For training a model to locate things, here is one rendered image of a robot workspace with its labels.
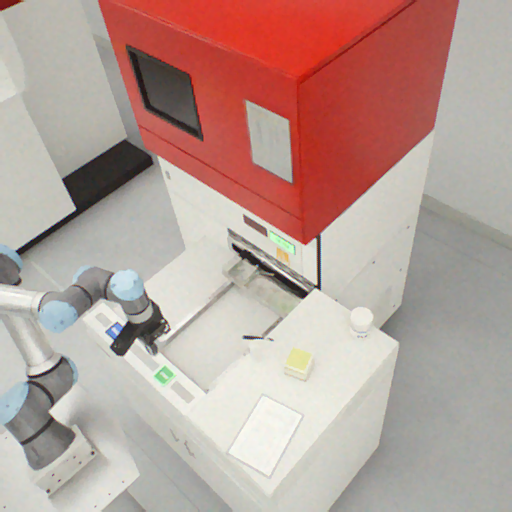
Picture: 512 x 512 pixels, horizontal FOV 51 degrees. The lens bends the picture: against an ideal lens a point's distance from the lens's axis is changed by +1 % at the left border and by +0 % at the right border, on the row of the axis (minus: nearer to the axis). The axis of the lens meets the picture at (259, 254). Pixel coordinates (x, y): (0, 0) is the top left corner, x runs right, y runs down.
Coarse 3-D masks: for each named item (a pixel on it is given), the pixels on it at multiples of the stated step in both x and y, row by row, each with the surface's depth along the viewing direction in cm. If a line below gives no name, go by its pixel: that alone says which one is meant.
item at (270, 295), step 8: (224, 272) 208; (232, 272) 208; (240, 272) 207; (232, 280) 207; (256, 280) 204; (264, 280) 204; (248, 288) 202; (256, 288) 202; (264, 288) 201; (272, 288) 201; (256, 296) 200; (264, 296) 199; (272, 296) 199; (280, 296) 198; (288, 296) 198; (264, 304) 200; (272, 304) 196; (280, 304) 196; (288, 304) 196; (280, 312) 194
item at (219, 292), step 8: (224, 288) 207; (216, 296) 205; (200, 304) 203; (208, 304) 204; (192, 312) 201; (200, 312) 202; (184, 320) 199; (192, 320) 201; (176, 328) 197; (184, 328) 200; (168, 336) 195
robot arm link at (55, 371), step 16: (0, 256) 155; (16, 256) 159; (0, 272) 154; (16, 272) 160; (16, 320) 160; (32, 320) 164; (16, 336) 162; (32, 336) 164; (32, 352) 165; (48, 352) 168; (32, 368) 167; (48, 368) 167; (64, 368) 172; (48, 384) 167; (64, 384) 171
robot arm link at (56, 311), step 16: (0, 288) 138; (16, 288) 137; (32, 288) 136; (80, 288) 134; (0, 304) 136; (16, 304) 133; (32, 304) 131; (48, 304) 128; (64, 304) 128; (80, 304) 132; (48, 320) 128; (64, 320) 127
